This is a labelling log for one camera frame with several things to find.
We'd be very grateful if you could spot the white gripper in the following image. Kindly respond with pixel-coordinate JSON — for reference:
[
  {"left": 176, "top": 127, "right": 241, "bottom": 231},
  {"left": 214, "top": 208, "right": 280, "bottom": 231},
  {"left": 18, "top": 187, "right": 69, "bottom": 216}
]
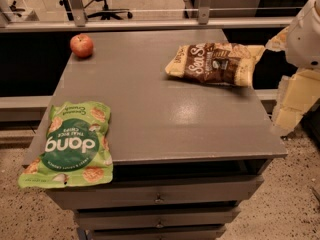
[{"left": 265, "top": 0, "right": 320, "bottom": 135}]

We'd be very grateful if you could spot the brown chip bag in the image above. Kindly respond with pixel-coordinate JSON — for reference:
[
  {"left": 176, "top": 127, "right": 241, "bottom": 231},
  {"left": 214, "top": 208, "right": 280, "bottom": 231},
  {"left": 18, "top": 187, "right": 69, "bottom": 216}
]
[{"left": 165, "top": 43, "right": 265, "bottom": 87}]

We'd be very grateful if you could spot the green rice chip bag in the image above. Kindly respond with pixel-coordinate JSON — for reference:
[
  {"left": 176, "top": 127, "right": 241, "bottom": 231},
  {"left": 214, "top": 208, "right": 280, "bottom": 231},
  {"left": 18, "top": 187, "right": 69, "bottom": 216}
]
[{"left": 18, "top": 101, "right": 113, "bottom": 189}]

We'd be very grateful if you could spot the grey drawer cabinet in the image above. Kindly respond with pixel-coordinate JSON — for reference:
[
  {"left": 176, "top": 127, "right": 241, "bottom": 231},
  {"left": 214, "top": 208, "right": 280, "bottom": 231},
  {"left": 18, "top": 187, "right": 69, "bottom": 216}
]
[{"left": 50, "top": 30, "right": 286, "bottom": 240}]

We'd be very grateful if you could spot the red apple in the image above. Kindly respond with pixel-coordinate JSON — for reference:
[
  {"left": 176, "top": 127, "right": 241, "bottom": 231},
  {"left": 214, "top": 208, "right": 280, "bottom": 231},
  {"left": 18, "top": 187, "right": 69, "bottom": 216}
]
[{"left": 70, "top": 34, "right": 94, "bottom": 58}]

